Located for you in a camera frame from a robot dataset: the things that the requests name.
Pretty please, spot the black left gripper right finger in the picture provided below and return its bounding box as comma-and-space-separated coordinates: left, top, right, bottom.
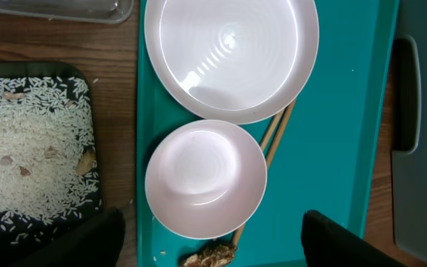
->
301, 210, 404, 267

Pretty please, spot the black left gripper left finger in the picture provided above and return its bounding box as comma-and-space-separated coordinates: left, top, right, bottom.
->
14, 208, 125, 267

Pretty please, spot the pile of white rice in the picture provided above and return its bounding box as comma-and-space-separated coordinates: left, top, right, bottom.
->
0, 76, 102, 245

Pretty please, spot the pink bowl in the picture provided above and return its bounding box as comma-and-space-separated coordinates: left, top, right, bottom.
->
145, 119, 268, 240

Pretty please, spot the black food waste tray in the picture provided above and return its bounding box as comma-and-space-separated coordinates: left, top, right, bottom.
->
0, 61, 105, 267

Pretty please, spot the grey dishwasher rack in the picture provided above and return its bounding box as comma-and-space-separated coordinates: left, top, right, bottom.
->
391, 0, 427, 263

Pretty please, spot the wooden chopstick right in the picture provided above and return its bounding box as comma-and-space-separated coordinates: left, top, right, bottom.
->
231, 96, 298, 246

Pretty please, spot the wooden chopstick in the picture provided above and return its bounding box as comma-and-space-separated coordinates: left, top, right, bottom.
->
231, 96, 298, 246
260, 110, 284, 151

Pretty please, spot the teal serving tray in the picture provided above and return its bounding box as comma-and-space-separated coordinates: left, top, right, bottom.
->
136, 0, 399, 266

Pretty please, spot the brown food scrap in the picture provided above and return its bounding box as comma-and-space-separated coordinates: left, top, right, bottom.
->
179, 243, 237, 267

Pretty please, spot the wooden chopstick left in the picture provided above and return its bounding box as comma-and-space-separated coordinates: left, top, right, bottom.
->
260, 110, 284, 151

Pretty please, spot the large white plate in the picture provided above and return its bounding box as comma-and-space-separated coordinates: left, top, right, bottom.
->
144, 0, 320, 125

